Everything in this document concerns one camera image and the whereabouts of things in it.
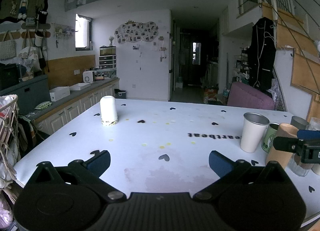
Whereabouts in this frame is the black hanging jacket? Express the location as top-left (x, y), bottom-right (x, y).
top-left (247, 17), bottom-right (277, 90)

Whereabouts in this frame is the clear glass jar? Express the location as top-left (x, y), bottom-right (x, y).
top-left (309, 117), bottom-right (320, 131)

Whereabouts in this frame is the plastic drawer unit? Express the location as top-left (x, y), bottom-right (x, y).
top-left (99, 55), bottom-right (117, 70)

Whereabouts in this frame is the tan wooden cup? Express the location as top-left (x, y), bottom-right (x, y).
top-left (265, 123), bottom-right (300, 169)

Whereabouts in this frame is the woven rope basket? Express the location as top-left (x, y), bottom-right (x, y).
top-left (0, 94), bottom-right (21, 189)

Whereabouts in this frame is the white knitted tote bag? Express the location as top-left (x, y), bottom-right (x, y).
top-left (0, 31), bottom-right (17, 61)

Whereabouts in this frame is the small white appliance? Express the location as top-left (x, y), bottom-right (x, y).
top-left (82, 70), bottom-right (95, 83)

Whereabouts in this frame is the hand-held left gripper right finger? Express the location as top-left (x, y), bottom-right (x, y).
top-left (193, 150), bottom-right (296, 202)

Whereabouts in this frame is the purple upholstered chair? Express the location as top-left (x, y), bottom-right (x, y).
top-left (227, 81), bottom-right (276, 111)

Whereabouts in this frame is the glass fish tank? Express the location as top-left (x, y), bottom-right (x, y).
top-left (99, 45), bottom-right (117, 56)

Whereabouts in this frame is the grey storage box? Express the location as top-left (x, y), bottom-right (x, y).
top-left (0, 74), bottom-right (49, 116)

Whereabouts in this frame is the black bag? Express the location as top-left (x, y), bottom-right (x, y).
top-left (0, 63), bottom-right (20, 91)

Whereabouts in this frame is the wooden staircase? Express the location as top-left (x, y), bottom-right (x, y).
top-left (261, 2), bottom-right (320, 122)

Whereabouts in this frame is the window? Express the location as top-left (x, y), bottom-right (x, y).
top-left (75, 13), bottom-right (93, 51)

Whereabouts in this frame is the white metal cup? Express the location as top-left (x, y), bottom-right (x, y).
top-left (240, 112), bottom-right (270, 153)

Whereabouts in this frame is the green pencil case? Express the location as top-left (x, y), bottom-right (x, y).
top-left (35, 101), bottom-right (52, 110)

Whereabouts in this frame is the white ceramic cup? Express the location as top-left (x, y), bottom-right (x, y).
top-left (100, 95), bottom-right (119, 127)

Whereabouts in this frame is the grey metal cup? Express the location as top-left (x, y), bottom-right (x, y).
top-left (290, 115), bottom-right (310, 130)

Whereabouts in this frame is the white cabinet counter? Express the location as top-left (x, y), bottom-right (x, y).
top-left (32, 77), bottom-right (120, 136)

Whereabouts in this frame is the dark wall board with doll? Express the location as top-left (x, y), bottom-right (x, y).
top-left (0, 0), bottom-right (49, 24)

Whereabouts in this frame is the clear glass cup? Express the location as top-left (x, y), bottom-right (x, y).
top-left (287, 155), bottom-right (313, 177)

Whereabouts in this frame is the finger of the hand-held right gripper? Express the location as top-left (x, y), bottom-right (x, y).
top-left (297, 129), bottom-right (320, 141)
top-left (273, 136), bottom-right (304, 157)

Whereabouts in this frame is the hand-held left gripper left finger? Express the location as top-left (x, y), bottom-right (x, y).
top-left (36, 150), bottom-right (127, 202)

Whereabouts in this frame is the black floor basket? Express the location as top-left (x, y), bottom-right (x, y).
top-left (114, 88), bottom-right (127, 100)

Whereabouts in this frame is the green printed mug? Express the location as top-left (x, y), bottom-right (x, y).
top-left (261, 122), bottom-right (281, 152)

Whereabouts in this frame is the printed tote bag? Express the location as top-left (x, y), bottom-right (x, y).
top-left (18, 36), bottom-right (42, 73)

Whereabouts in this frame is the cloud-shaped photo board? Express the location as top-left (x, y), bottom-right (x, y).
top-left (114, 20), bottom-right (159, 44)

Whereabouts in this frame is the white cardboard box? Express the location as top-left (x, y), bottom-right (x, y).
top-left (49, 86), bottom-right (71, 102)

